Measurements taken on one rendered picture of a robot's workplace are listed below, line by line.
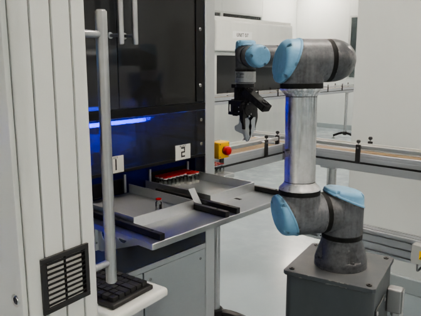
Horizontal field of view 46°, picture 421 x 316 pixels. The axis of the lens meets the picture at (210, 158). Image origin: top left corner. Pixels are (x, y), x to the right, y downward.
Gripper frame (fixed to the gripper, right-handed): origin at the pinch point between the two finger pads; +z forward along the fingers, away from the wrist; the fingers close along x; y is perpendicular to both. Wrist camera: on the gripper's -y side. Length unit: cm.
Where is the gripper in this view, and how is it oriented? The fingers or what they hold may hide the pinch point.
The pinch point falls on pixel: (249, 138)
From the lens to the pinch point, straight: 186.1
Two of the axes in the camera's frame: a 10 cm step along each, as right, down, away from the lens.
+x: -6.7, 1.4, -7.3
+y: -7.4, -1.3, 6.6
